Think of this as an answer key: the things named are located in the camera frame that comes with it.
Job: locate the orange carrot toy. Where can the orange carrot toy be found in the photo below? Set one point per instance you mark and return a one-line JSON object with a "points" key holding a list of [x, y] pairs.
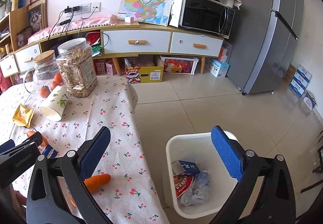
{"points": [[31, 134], [97, 181]]}

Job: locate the cherry print tablecloth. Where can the cherry print tablecloth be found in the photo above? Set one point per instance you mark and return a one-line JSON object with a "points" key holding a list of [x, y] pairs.
{"points": [[113, 125]]}

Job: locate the pink paper baskets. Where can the pink paper baskets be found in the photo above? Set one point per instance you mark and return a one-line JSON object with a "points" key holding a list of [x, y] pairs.
{"points": [[106, 67]]}

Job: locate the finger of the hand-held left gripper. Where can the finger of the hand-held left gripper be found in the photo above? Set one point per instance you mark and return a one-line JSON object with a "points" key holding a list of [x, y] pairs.
{"points": [[31, 139], [6, 147]]}

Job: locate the pink lace cloth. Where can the pink lace cloth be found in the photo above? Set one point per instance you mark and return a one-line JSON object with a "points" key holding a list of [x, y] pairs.
{"points": [[83, 23]]}

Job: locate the white wooden tv cabinet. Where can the white wooden tv cabinet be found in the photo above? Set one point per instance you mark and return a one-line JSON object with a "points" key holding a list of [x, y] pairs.
{"points": [[136, 37]]}

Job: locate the orange peel piece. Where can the orange peel piece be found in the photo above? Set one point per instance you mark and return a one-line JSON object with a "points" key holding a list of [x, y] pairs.
{"points": [[73, 202]]}

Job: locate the framed cat picture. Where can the framed cat picture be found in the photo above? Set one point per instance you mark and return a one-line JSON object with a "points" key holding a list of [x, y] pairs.
{"points": [[37, 15]]}

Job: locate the black chair leg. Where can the black chair leg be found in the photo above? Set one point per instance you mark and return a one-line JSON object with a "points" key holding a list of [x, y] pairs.
{"points": [[316, 163]]}

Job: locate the red snack bag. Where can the red snack bag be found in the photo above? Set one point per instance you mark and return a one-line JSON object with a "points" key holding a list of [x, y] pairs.
{"points": [[183, 184]]}

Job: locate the clear plastic snack jar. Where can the clear plastic snack jar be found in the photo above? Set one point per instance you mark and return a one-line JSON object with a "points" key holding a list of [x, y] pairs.
{"points": [[75, 72]]}

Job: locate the yellow cardboard box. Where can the yellow cardboard box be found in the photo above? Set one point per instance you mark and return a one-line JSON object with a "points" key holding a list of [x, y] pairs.
{"points": [[151, 75]]}

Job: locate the clear storage box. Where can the clear storage box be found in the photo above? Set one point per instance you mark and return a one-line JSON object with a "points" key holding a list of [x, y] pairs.
{"points": [[224, 53]]}

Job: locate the white plastic bin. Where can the white plastic bin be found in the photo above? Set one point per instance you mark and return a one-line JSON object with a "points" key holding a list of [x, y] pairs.
{"points": [[191, 145]]}

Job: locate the colourful map bag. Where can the colourful map bag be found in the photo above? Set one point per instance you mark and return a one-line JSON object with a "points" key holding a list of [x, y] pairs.
{"points": [[143, 6]]}

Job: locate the wooden shelf unit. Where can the wooden shelf unit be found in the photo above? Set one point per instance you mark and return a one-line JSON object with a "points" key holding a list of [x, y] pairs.
{"points": [[17, 19]]}

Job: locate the glass teapot with bamboo lid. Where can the glass teapot with bamboo lid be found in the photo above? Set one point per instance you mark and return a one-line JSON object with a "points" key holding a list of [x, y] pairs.
{"points": [[45, 67]]}

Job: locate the tangerine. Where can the tangerine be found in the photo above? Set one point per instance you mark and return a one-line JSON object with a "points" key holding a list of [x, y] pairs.
{"points": [[54, 85], [45, 91], [57, 76]]}

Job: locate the white wall socket panel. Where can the white wall socket panel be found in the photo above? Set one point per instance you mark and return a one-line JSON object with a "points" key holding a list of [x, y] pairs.
{"points": [[88, 8]]}

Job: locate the dark blue paper box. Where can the dark blue paper box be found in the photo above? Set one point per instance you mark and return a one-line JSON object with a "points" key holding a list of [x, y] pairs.
{"points": [[189, 166]]}

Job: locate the blue white carton stack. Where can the blue white carton stack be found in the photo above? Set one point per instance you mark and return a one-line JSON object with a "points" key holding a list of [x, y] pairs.
{"points": [[301, 80]]}

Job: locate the white paper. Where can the white paper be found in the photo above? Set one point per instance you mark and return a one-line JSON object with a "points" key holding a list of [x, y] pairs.
{"points": [[188, 200]]}

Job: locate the clear plastic bottle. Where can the clear plastic bottle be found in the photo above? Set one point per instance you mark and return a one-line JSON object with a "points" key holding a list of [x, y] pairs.
{"points": [[203, 177]]}

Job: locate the white paper cup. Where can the white paper cup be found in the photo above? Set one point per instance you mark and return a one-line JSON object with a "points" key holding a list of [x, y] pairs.
{"points": [[56, 102]]}

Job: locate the red green bags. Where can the red green bags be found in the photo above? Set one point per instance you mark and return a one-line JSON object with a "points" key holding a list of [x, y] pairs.
{"points": [[93, 42]]}

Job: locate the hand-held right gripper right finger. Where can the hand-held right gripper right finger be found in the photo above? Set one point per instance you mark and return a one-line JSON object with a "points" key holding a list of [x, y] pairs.
{"points": [[224, 148]]}

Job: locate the small white box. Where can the small white box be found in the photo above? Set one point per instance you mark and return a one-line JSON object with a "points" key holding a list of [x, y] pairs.
{"points": [[129, 19]]}

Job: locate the grey refrigerator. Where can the grey refrigerator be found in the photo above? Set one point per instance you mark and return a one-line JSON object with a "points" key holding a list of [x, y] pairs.
{"points": [[257, 37]]}

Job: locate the black microwave oven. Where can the black microwave oven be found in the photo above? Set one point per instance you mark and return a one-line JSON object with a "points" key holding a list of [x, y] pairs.
{"points": [[204, 15]]}

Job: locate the white storage bin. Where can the white storage bin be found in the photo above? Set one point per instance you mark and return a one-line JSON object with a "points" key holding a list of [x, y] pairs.
{"points": [[179, 66]]}

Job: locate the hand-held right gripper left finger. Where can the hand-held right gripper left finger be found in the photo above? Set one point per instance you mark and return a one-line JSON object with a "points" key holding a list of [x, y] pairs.
{"points": [[94, 153]]}

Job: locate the yellow snack wrapper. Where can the yellow snack wrapper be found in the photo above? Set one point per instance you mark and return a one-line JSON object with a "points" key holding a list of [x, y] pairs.
{"points": [[22, 115]]}

